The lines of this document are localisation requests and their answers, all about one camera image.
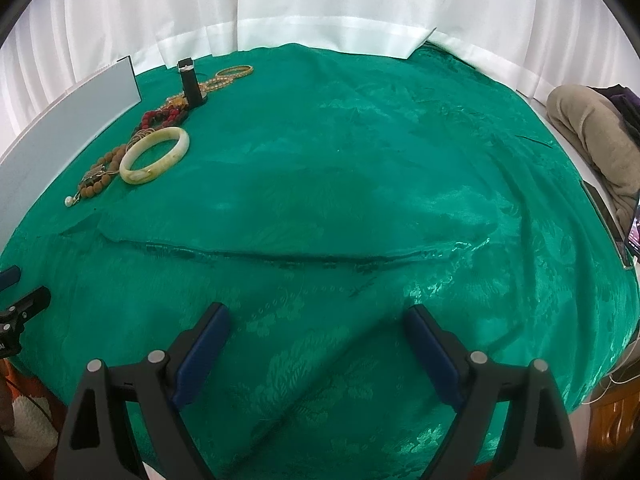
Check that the person's beige trouser leg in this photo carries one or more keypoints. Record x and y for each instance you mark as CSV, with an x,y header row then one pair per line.
x,y
590,125

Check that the green patterned table cloth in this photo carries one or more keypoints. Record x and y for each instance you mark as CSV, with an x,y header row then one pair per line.
x,y
320,185

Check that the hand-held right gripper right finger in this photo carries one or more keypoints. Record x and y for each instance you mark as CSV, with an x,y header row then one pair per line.
x,y
435,355

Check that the dark purple cloth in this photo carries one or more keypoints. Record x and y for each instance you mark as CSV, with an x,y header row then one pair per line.
x,y
622,97

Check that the grey flat board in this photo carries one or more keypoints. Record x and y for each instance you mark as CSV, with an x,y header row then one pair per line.
x,y
60,125

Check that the white textured cloth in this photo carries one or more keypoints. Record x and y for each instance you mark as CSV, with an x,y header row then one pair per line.
x,y
35,425

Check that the smartphone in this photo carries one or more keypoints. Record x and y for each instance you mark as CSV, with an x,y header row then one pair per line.
x,y
635,232

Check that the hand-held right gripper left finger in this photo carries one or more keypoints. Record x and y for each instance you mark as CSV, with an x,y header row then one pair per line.
x,y
200,355

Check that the orange cloth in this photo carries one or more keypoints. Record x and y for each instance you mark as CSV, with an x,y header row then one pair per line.
x,y
25,375

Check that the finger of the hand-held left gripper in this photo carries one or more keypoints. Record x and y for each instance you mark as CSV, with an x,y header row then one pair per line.
x,y
30,302
7,278

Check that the white curtain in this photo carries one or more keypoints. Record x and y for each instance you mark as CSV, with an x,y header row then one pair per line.
x,y
320,0

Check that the thin gold bangle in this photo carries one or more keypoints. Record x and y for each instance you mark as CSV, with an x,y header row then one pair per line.
x,y
141,135

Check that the dark flat panel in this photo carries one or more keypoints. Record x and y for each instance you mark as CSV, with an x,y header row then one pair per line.
x,y
602,210

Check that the white jade bangle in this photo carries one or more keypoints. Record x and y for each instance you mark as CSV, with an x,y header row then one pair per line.
x,y
131,161

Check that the brown wooden furniture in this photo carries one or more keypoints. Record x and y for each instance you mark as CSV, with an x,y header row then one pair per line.
x,y
617,425

